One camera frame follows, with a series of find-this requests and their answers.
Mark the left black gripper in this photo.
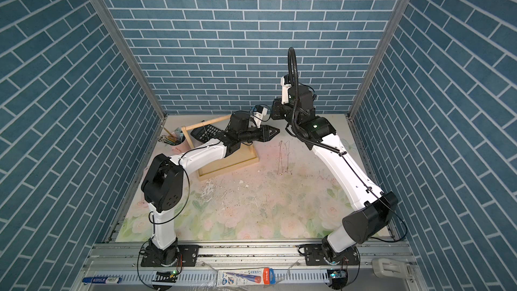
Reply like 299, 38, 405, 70
237, 124, 280, 144

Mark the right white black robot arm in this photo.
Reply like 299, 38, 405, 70
271, 84, 398, 263

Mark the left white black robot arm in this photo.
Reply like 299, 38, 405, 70
141, 111, 280, 267

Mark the wooden jewelry display stand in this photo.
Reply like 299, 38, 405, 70
178, 115, 259, 179

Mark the black calculator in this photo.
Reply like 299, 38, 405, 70
191, 125, 223, 144

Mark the pink pen holder cup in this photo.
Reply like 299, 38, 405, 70
158, 128, 191, 155

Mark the toothpaste box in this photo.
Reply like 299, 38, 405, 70
216, 268, 277, 287

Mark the blue marker pen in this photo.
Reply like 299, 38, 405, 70
82, 276, 123, 284

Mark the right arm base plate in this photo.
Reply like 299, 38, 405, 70
297, 244, 361, 266

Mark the aluminium front rail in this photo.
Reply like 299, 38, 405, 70
72, 240, 427, 290

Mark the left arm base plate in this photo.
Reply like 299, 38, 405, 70
139, 242, 200, 268

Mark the white plastic bracket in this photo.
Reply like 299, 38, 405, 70
372, 258, 412, 280

